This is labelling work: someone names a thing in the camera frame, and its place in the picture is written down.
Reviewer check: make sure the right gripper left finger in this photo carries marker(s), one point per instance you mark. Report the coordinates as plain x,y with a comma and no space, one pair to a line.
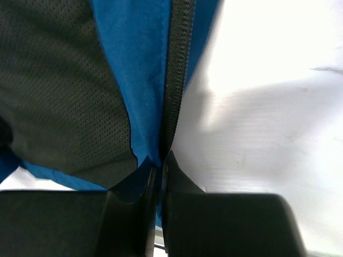
116,222

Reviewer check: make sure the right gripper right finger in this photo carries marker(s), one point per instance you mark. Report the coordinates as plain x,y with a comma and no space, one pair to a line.
196,223

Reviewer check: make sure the blue jacket with black lining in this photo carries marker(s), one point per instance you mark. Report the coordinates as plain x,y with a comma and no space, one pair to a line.
91,90

